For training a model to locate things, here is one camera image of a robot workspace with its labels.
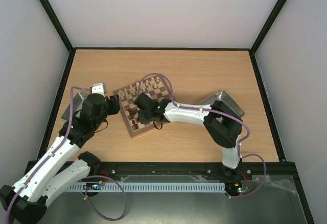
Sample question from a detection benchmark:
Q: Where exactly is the left metal tray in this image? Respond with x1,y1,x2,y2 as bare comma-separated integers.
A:
61,92,88,121

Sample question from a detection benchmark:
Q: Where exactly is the right metal tin tray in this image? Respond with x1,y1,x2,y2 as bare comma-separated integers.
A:
199,90,245,117

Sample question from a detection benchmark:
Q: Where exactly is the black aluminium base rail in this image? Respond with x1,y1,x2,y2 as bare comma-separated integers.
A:
25,160,296,181

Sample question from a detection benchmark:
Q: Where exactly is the light blue slotted cable duct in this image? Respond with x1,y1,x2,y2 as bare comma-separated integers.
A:
67,182,225,193

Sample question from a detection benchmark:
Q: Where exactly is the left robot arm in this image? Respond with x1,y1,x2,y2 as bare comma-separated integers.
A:
1,93,120,223

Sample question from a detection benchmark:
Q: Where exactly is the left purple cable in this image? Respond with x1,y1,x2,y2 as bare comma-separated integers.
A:
5,82,128,224

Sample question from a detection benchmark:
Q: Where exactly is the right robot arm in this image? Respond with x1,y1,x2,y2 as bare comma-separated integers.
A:
133,93,243,179

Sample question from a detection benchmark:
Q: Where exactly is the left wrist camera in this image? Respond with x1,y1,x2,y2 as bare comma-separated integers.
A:
91,82,107,97

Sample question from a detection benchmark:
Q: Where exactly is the black enclosure frame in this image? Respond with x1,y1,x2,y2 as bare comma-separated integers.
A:
27,0,314,223

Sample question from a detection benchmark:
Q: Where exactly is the wooden chess board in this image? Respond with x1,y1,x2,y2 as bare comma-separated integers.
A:
113,74,171,138

